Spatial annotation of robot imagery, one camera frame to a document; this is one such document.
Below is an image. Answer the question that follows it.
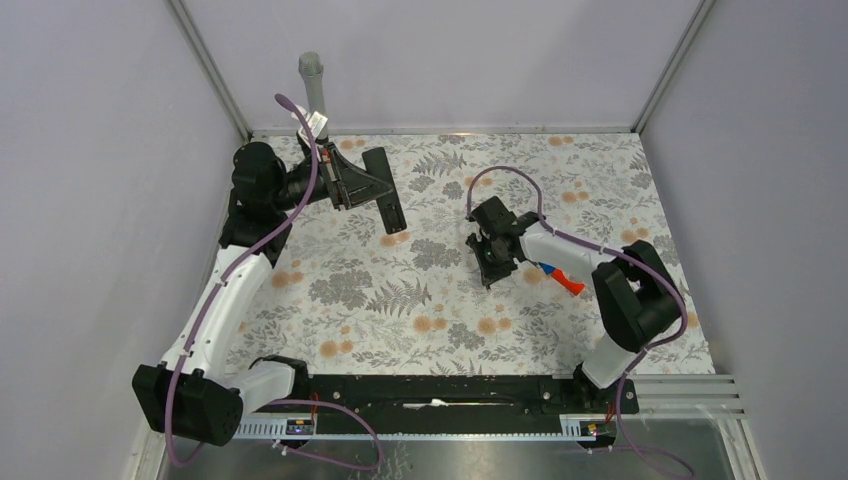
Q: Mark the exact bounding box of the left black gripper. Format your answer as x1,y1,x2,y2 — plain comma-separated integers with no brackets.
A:
271,142,393,212

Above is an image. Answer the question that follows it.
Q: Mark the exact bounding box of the black remote control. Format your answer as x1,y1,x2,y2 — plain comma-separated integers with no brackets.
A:
362,147,407,235

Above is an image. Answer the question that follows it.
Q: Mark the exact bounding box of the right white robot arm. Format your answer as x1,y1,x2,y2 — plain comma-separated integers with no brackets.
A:
467,196,685,412

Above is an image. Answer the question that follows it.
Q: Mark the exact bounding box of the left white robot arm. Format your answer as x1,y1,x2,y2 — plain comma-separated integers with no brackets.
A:
132,140,406,446

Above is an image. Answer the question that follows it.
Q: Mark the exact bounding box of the blue and orange toy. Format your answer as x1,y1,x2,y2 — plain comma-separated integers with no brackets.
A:
537,263,585,296

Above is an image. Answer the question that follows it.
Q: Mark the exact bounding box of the floral patterned mat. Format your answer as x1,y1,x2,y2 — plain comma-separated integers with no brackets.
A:
226,134,687,375

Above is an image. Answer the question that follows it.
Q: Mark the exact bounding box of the silver microphone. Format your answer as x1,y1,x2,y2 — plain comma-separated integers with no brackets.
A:
298,51,327,115

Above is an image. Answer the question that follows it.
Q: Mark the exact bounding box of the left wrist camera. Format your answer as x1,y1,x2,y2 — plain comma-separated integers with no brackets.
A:
297,109,329,142

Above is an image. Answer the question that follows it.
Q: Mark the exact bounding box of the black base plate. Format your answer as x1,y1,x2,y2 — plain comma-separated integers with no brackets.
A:
262,375,640,430

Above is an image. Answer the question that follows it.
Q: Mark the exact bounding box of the white slotted cable duct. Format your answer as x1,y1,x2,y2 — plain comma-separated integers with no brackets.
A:
233,414,597,442

